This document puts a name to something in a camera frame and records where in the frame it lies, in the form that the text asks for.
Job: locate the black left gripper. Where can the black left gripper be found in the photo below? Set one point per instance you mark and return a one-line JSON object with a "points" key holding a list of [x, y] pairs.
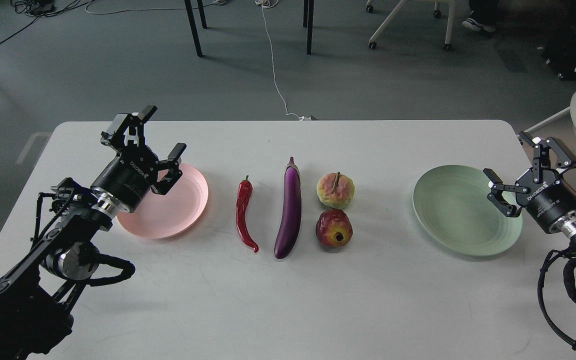
{"points": [[133, 173]]}

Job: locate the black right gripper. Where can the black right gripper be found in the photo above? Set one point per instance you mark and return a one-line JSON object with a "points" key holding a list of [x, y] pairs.
{"points": [[553, 205]]}

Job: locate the red chili pepper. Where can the red chili pepper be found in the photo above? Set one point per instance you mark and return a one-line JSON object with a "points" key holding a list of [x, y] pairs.
{"points": [[244, 193]]}

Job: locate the purple eggplant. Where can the purple eggplant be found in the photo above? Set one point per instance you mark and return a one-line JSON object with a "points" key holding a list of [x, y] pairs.
{"points": [[290, 224]]}

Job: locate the yellow pink apple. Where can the yellow pink apple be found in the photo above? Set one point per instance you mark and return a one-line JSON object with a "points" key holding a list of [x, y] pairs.
{"points": [[335, 190]]}

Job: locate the red yellow apple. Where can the red yellow apple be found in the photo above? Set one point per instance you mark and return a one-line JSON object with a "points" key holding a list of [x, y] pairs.
{"points": [[333, 229]]}

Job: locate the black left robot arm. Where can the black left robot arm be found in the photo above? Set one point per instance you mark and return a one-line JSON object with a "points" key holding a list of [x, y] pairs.
{"points": [[38, 294]]}

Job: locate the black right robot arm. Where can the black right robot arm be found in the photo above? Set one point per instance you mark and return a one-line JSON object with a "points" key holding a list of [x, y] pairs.
{"points": [[504, 198]]}

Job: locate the pink plate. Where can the pink plate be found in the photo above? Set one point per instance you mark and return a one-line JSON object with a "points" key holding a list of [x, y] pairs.
{"points": [[160, 216]]}

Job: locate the light green plate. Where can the light green plate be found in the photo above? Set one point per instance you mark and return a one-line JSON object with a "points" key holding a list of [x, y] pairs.
{"points": [[450, 203]]}

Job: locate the black table leg left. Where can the black table leg left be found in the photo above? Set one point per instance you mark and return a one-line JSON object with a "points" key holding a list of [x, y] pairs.
{"points": [[189, 9]]}

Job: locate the black table leg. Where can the black table leg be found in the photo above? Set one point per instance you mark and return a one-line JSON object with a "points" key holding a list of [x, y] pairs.
{"points": [[308, 23], [189, 9]]}

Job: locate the black equipment case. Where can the black equipment case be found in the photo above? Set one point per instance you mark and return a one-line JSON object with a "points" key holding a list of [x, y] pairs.
{"points": [[575, 45]]}

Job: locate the white sneaker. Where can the white sneaker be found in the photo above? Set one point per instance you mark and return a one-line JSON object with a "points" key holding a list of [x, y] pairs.
{"points": [[475, 26]]}

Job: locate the black table leg right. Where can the black table leg right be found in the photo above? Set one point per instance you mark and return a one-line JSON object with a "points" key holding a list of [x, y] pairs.
{"points": [[308, 23]]}

